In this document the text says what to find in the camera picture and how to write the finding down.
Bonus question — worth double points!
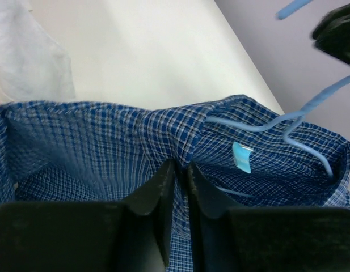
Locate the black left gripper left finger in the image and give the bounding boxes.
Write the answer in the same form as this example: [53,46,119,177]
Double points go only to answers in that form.
[0,160,175,271]

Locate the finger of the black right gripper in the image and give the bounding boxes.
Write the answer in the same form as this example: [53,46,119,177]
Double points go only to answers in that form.
[311,3,350,65]

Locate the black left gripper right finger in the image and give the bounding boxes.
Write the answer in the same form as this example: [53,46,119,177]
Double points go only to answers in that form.
[187,164,350,271]

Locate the blue wire hanger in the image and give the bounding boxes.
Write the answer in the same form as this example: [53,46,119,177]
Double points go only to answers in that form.
[204,0,350,199]

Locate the blue checked shirt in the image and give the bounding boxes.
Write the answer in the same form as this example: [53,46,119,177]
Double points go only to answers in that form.
[0,95,350,271]

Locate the white shirt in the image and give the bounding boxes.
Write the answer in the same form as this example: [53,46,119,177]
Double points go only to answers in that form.
[0,1,75,104]

